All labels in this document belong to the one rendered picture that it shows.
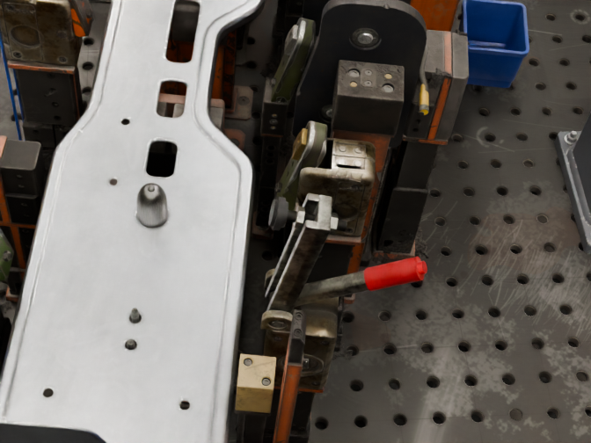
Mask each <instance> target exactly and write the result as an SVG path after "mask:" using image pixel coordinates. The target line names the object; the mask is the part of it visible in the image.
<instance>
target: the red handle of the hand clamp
mask: <svg viewBox="0 0 591 443"><path fill-rule="evenodd" d="M426 273H427V264H426V262H425V261H421V260H420V258H419V257H413V258H407V259H402V260H399V261H395V262H390V263H387V264H383V265H376V266H372V267H368V268H366V269H365V270H364V271H360V272H353V273H349V274H346V275H341V276H338V277H334V278H330V279H326V280H319V281H315V282H311V283H307V284H305V285H304V287H303V290H302V292H301V293H300V295H299V298H298V300H297V302H296V304H295V306H300V305H303V304H308V303H312V302H316V301H323V300H327V299H331V298H335V297H340V296H344V295H348V294H355V293H359V292H363V291H368V290H369V291H376V290H380V289H384V288H388V287H395V286H399V285H404V284H407V283H412V282H415V281H420V280H423V279H424V276H425V274H426Z"/></svg>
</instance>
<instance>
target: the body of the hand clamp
mask: <svg viewBox="0 0 591 443"><path fill-rule="evenodd" d="M338 307H339V297H335V298H331V299H327V300H323V301H316V302H312V303H308V304H303V305H300V306H295V307H294V308H293V310H292V312H291V315H293V312H294V310H295V309H297V310H302V311H303V312H304V314H305V315H306V316H307V319H306V332H305V346H304V350H303V369H302V374H301V379H300V383H299V389H298V393H297V398H296V403H295V411H294V416H293V421H292V425H291V431H290V435H289V440H288V443H309V438H310V420H311V407H312V404H313V399H314V395H315V393H323V392H324V386H325V384H326V382H327V378H328V374H329V370H330V366H331V362H332V355H333V351H334V347H335V344H336V340H337V326H338ZM289 335H290V331H283V330H266V334H265V342H264V352H263V356H267V357H275V358H276V367H275V377H274V394H273V401H272V410H271V416H270V417H266V423H265V430H264V436H263V443H273V438H274V428H275V422H276V417H277V411H278V405H279V400H280V394H281V384H282V378H283V372H284V367H285V361H286V355H287V349H288V339H289Z"/></svg>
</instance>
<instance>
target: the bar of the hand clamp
mask: <svg viewBox="0 0 591 443"><path fill-rule="evenodd" d="M286 221H287V222H293V224H294V227H293V228H292V231H291V233H290V236H289V238H288V241H287V243H286V245H285V248H284V250H283V252H282V254H281V257H280V260H279V262H278V264H277V266H276V268H275V271H274V274H273V277H272V278H271V280H270V283H269V285H268V287H267V290H266V298H267V299H269V298H270V293H271V292H273V291H274V294H273V297H272V299H271V301H270V303H269V305H268V307H267V309H266V311H268V310H282V311H286V312H288V313H290V314H291V312H292V310H293V308H294V306H295V305H296V302H297V300H298V298H299V295H300V293H301V292H302V290H303V287H304V285H305V283H306V281H307V279H308V278H309V275H310V272H311V270H312V268H313V266H314V264H315V263H316V261H317V258H318V255H319V253H320V251H321V250H322V248H323V246H324V244H325V241H326V239H327V237H328V236H329V235H334V233H335V231H336V230H338V231H343V232H345V231H346V229H347V221H345V220H340V219H339V217H338V214H336V213H332V197H330V196H325V195H318V194H314V193H308V194H307V196H306V198H305V201H304V203H303V206H302V207H299V206H297V208H296V211H293V210H288V202H287V201H286V198H283V197H279V196H278V197H277V199H276V200H273V203H272V206H271V209H270V215H269V222H268V224H269V226H271V228H272V230H277V231H280V229H281V228H284V226H285V223H286Z"/></svg>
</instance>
